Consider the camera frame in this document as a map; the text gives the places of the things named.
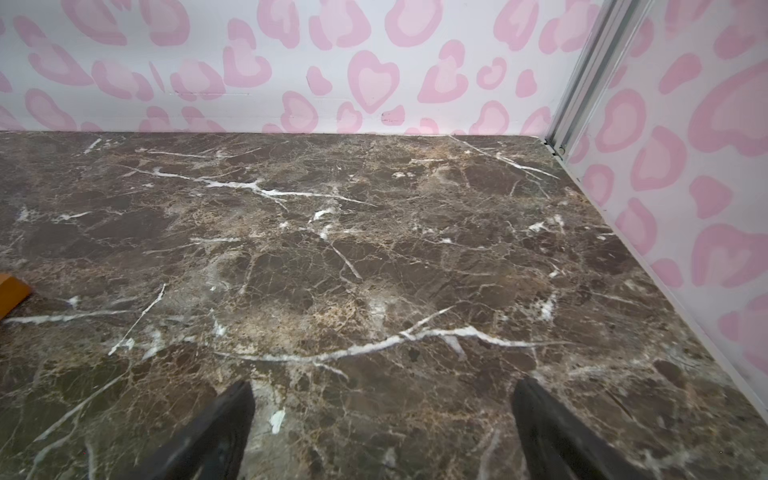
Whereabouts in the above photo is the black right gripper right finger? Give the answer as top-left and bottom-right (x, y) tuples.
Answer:
(511, 377), (646, 480)

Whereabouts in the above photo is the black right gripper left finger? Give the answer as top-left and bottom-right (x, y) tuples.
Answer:
(122, 380), (255, 480)

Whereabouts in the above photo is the orange wooden rack base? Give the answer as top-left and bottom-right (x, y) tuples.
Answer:
(0, 273), (33, 320)

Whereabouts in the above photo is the aluminium frame post right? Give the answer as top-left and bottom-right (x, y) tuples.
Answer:
(544, 0), (653, 161)

